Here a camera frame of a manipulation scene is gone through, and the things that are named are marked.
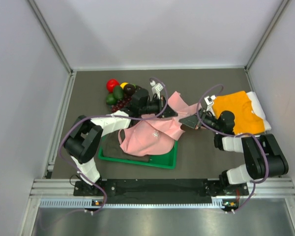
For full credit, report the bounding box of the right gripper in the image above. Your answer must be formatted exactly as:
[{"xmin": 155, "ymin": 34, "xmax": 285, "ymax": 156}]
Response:
[{"xmin": 179, "ymin": 108, "xmax": 222, "ymax": 133}]

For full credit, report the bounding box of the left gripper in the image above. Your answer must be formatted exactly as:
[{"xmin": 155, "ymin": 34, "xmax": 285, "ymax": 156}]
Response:
[{"xmin": 139, "ymin": 96, "xmax": 177, "ymax": 118}]

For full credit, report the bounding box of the pink plastic bag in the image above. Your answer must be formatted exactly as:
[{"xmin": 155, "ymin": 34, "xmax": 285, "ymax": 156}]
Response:
[{"xmin": 145, "ymin": 91, "xmax": 197, "ymax": 141}]

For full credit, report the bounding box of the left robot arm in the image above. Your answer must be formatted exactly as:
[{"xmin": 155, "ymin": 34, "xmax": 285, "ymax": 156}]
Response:
[{"xmin": 59, "ymin": 88, "xmax": 177, "ymax": 195}]

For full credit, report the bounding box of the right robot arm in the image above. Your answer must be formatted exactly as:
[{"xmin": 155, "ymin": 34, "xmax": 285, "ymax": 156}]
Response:
[{"xmin": 179, "ymin": 108, "xmax": 289, "ymax": 195}]

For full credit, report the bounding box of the pink baseball cap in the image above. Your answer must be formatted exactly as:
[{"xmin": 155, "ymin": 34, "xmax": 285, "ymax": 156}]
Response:
[{"xmin": 118, "ymin": 120, "xmax": 175, "ymax": 157}]

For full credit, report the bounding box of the dark brown fruit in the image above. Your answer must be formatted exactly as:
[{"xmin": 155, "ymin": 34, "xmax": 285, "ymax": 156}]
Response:
[{"xmin": 123, "ymin": 84, "xmax": 136, "ymax": 96}]

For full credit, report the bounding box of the green plastic tray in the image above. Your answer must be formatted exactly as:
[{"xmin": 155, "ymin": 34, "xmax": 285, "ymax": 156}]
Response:
[{"xmin": 97, "ymin": 141, "xmax": 178, "ymax": 170}]

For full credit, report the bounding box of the dark red grape bunch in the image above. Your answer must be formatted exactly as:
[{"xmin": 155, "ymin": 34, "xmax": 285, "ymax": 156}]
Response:
[{"xmin": 111, "ymin": 96, "xmax": 132, "ymax": 112}]

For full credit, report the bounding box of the green avocado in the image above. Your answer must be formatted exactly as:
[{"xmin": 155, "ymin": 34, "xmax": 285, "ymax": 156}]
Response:
[{"xmin": 113, "ymin": 86, "xmax": 124, "ymax": 100}]

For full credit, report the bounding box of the yellow lemon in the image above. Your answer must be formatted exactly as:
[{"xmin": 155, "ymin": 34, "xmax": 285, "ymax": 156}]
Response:
[{"xmin": 120, "ymin": 82, "xmax": 128, "ymax": 89}]

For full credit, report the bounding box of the orange folded t-shirt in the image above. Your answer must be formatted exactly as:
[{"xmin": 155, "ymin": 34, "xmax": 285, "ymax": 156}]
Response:
[{"xmin": 212, "ymin": 91, "xmax": 266, "ymax": 135}]

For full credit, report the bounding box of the red tomato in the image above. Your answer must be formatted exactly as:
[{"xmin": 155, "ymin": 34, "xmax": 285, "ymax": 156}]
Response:
[{"xmin": 106, "ymin": 79, "xmax": 119, "ymax": 93}]

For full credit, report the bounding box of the white folded cloth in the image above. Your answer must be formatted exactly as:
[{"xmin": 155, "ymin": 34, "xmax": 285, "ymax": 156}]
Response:
[{"xmin": 246, "ymin": 91, "xmax": 271, "ymax": 131}]

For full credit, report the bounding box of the dark olive folded cloth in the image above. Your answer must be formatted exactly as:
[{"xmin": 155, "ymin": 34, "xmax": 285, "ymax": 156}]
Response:
[{"xmin": 101, "ymin": 131, "xmax": 150, "ymax": 163}]

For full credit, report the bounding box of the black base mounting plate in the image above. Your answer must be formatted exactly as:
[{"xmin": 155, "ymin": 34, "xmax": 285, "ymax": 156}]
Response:
[{"xmin": 73, "ymin": 178, "xmax": 227, "ymax": 197}]

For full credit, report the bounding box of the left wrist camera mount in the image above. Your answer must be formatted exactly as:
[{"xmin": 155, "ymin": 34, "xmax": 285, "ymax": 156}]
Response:
[{"xmin": 150, "ymin": 81, "xmax": 164, "ymax": 99}]

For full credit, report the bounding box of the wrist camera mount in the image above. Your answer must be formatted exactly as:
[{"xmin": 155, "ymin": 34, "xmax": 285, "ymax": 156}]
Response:
[
  {"xmin": 150, "ymin": 81, "xmax": 164, "ymax": 99},
  {"xmin": 204, "ymin": 95, "xmax": 216, "ymax": 111}
]

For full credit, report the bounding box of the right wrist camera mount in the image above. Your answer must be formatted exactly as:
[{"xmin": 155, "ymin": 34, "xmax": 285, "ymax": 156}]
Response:
[{"xmin": 204, "ymin": 95, "xmax": 216, "ymax": 111}]

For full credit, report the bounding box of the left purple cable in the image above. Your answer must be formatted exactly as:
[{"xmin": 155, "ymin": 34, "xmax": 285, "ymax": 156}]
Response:
[{"xmin": 58, "ymin": 77, "xmax": 168, "ymax": 214}]

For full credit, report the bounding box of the aluminium frame rail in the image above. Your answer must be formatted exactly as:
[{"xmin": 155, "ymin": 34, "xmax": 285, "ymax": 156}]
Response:
[{"xmin": 29, "ymin": 177, "xmax": 295, "ymax": 198}]

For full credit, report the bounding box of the grey slotted cable duct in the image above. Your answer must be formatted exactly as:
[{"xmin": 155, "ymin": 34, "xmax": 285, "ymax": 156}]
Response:
[{"xmin": 39, "ymin": 199, "xmax": 238, "ymax": 209}]

